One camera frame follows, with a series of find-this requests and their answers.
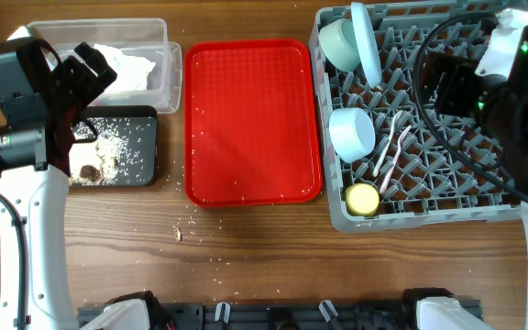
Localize pink plastic fork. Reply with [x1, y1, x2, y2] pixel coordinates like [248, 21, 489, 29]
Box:
[379, 126, 412, 194]

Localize rice and food scraps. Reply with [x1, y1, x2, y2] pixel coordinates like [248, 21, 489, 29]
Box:
[69, 117, 155, 186]

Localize light blue plate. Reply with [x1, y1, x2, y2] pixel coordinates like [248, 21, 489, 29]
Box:
[350, 2, 382, 88]

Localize white plastic spoon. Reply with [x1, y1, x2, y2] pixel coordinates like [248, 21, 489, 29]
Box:
[372, 110, 403, 178]

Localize light blue bowl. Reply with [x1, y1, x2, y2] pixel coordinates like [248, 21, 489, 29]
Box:
[329, 107, 376, 163]

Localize green bowl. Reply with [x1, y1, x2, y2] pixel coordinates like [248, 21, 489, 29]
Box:
[319, 18, 360, 72]

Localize yellow cup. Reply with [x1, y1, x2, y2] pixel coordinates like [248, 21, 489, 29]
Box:
[345, 183, 380, 216]

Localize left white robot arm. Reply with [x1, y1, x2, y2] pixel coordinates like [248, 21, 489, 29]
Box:
[0, 36, 116, 329]

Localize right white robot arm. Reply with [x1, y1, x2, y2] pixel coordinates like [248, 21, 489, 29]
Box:
[412, 8, 528, 328]

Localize clear plastic waste bin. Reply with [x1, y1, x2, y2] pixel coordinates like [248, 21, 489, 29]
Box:
[10, 18, 182, 114]

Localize black food waste tray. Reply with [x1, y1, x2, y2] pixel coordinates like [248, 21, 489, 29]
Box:
[68, 104, 160, 188]

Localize grey dishwasher rack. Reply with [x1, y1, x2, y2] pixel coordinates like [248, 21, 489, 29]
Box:
[309, 1, 528, 233]

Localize crumpled white napkin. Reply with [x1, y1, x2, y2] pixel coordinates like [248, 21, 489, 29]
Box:
[93, 44, 156, 94]

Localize food crumb on table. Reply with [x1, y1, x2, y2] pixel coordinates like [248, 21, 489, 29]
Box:
[174, 227, 182, 242]

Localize red serving tray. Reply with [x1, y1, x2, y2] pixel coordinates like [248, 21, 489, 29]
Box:
[183, 38, 322, 208]

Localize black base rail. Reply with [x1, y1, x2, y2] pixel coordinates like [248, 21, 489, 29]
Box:
[75, 300, 483, 330]

